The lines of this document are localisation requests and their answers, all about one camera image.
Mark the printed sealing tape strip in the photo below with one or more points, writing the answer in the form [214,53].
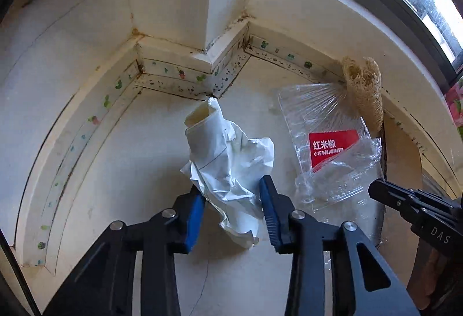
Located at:
[181,74]

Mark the brown cardboard sheet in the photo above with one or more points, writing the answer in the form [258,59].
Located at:
[401,157]

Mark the tan loofah scrubber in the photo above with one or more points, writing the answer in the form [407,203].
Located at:
[363,91]

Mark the clear plastic food packaging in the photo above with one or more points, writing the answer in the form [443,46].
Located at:
[332,149]

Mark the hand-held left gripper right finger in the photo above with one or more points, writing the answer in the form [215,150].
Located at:
[269,214]

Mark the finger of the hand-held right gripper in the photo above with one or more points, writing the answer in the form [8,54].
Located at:
[434,198]
[389,196]

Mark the white paper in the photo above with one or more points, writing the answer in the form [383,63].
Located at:
[224,164]

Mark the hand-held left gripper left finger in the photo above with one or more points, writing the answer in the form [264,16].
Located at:
[195,218]

